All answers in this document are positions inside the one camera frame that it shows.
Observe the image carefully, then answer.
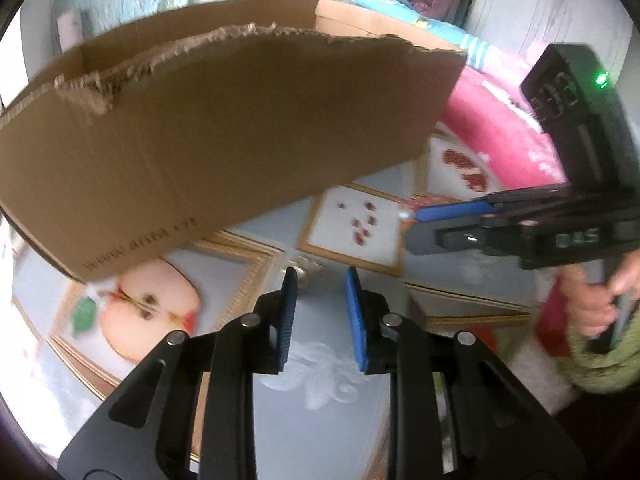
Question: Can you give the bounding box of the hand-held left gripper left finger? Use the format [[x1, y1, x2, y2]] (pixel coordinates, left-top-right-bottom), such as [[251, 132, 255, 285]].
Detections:
[[57, 266, 301, 480]]

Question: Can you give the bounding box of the blue pillow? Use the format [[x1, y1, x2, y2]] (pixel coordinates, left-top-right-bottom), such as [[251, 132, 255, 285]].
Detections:
[[345, 0, 501, 68]]

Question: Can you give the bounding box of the pink blanket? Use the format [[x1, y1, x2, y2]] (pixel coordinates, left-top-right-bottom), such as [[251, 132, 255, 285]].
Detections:
[[442, 42, 576, 191]]

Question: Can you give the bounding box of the person's right forearm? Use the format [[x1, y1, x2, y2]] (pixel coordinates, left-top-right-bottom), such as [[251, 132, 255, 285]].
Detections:
[[565, 305, 640, 396]]

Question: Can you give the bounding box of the silver chain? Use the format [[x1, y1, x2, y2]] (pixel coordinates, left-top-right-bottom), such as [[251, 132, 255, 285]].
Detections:
[[295, 260, 326, 291]]

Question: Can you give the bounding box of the white fluffy cloth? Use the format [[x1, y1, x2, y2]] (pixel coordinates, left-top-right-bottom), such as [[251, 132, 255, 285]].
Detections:
[[505, 345, 576, 416]]

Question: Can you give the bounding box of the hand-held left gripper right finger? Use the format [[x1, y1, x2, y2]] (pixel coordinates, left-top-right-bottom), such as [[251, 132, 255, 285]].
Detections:
[[345, 266, 586, 480]]

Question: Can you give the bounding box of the brown cardboard box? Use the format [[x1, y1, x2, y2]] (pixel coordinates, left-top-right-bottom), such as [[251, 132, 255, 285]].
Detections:
[[0, 0, 468, 283]]

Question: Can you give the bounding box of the fruit printed tablecloth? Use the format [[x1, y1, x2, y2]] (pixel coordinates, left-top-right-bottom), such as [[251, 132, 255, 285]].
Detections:
[[0, 125, 576, 480]]

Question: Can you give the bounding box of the person's right hand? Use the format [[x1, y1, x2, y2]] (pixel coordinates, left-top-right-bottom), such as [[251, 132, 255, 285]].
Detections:
[[562, 252, 640, 338]]

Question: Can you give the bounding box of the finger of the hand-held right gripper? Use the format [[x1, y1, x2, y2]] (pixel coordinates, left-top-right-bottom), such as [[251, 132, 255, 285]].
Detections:
[[404, 216, 532, 260], [414, 185, 568, 223]]

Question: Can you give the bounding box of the white paper roll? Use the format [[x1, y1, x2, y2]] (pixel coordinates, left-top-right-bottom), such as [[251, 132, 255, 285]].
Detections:
[[56, 10, 83, 52]]

